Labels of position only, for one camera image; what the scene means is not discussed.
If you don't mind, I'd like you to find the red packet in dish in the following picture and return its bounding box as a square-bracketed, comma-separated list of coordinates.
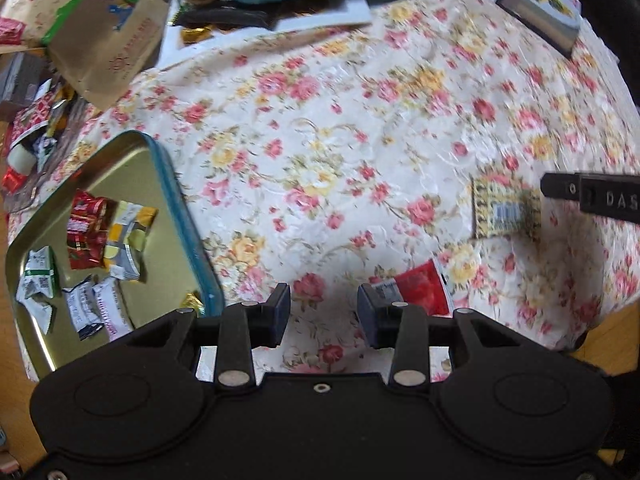
[2, 170, 27, 195]

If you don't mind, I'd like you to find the grey box yellow print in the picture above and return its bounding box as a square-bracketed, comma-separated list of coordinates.
[497, 0, 584, 58]

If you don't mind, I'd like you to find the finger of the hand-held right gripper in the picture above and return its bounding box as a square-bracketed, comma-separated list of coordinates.
[542, 172, 640, 223]

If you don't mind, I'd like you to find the kraft paper bag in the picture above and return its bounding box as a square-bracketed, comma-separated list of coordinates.
[0, 0, 171, 111]

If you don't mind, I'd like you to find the gold foil candy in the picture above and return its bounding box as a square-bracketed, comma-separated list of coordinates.
[180, 292, 206, 317]

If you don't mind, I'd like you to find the red white patterned packet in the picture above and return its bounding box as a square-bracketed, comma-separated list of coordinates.
[10, 90, 59, 146]

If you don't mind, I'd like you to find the green snack packet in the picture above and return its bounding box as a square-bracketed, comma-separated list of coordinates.
[16, 247, 60, 335]

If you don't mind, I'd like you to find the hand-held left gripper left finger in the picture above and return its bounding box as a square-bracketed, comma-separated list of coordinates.
[117, 282, 292, 392]

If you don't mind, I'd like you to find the white lilac snack packet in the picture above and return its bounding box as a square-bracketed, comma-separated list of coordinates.
[94, 280, 135, 338]

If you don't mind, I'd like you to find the white dark-edged snack packet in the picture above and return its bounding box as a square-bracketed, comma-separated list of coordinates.
[62, 280, 106, 342]

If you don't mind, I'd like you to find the yellow patterned snack packet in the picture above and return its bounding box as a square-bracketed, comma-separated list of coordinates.
[471, 170, 543, 241]

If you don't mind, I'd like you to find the red plum snack packet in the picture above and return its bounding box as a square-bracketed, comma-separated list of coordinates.
[66, 189, 112, 271]

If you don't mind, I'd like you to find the floral tablecloth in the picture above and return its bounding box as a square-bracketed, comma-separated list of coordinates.
[5, 0, 640, 386]

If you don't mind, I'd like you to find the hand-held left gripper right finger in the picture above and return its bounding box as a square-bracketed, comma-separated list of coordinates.
[357, 282, 523, 391]

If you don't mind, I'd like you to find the scalloped glass dish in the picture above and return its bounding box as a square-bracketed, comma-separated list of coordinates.
[0, 75, 96, 211]

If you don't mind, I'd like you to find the black snack packet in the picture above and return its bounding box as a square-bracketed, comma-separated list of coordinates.
[177, 7, 274, 31]

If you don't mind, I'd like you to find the white rectangular tray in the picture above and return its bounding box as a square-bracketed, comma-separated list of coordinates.
[160, 0, 373, 68]

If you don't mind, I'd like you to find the clear tape roll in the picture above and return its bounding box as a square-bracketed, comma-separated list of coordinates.
[7, 142, 39, 176]

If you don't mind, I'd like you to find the red white label snack packet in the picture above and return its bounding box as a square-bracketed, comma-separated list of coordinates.
[375, 259, 453, 318]

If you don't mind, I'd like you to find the gold tin tray teal rim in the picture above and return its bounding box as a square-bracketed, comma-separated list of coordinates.
[5, 130, 223, 383]

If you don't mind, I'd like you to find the yellow grey snack packet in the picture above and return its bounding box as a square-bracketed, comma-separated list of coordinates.
[102, 200, 153, 281]

